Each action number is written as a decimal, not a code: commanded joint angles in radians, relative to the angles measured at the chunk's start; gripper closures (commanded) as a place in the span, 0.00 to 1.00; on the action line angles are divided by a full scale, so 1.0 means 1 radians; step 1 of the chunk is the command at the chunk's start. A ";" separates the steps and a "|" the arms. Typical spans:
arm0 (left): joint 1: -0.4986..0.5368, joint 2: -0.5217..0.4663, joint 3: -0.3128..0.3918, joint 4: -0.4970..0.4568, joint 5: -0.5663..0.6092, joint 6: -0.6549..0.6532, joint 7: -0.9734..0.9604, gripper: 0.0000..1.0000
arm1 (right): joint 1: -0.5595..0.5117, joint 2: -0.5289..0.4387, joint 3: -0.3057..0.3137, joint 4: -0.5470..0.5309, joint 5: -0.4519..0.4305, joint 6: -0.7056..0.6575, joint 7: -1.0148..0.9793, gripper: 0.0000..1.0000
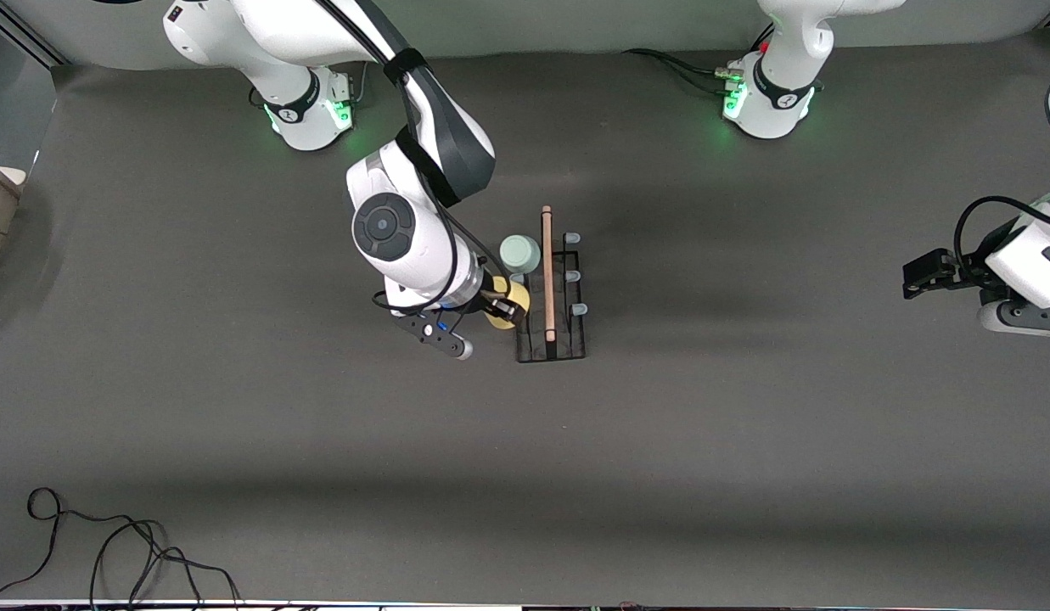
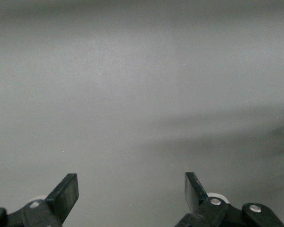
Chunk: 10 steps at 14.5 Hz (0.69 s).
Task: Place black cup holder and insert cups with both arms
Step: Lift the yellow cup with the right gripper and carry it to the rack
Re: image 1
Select loose thin black cable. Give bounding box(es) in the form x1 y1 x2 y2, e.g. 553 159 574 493
0 487 244 606

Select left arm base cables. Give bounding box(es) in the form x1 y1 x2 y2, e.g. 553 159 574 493
622 48 746 94

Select yellow plastic cup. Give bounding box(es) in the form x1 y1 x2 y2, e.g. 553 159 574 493
481 279 532 331

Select pale green plastic cup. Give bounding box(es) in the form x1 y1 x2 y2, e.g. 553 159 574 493
499 234 542 275

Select black wire cup holder rack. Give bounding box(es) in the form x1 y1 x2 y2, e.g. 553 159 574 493
508 205 590 364

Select dark grey table cloth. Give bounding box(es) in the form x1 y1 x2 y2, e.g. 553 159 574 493
0 34 1050 606

